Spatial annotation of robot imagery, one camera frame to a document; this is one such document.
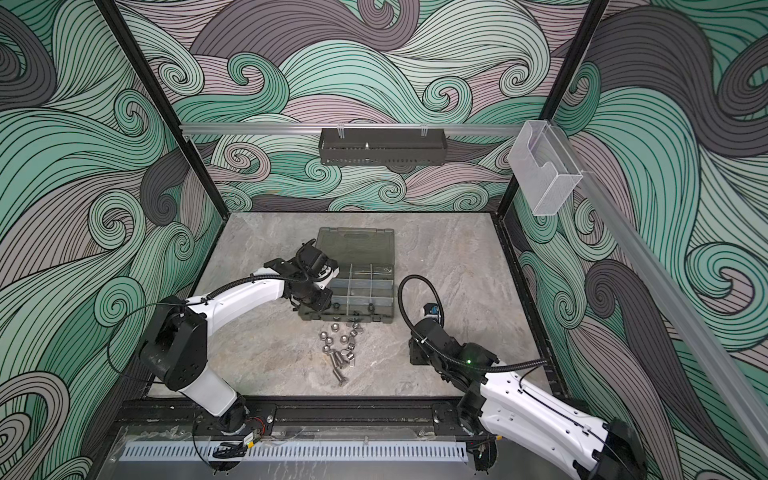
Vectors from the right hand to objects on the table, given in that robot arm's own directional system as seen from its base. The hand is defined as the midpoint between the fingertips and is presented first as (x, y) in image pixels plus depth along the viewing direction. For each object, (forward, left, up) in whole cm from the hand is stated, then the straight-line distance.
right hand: (413, 344), depth 79 cm
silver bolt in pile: (-2, +21, -6) cm, 22 cm away
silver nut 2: (+1, +25, -6) cm, 26 cm away
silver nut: (+3, +24, -6) cm, 25 cm away
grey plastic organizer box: (+20, +15, -6) cm, 26 cm away
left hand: (+12, +25, +1) cm, 28 cm away
